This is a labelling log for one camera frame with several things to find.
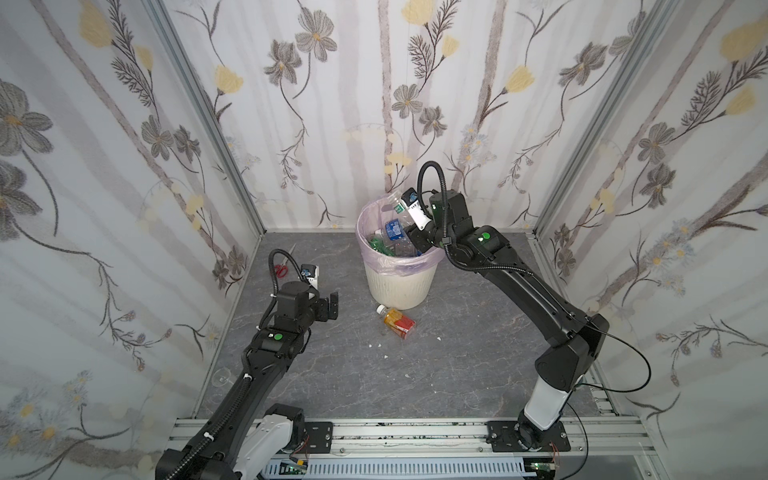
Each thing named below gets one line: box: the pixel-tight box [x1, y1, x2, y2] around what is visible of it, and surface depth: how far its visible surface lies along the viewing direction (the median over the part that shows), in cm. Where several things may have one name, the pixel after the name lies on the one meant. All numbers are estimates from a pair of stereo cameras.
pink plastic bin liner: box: [356, 195, 446, 273], surface depth 78 cm
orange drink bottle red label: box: [375, 304, 417, 340], surface depth 92 cm
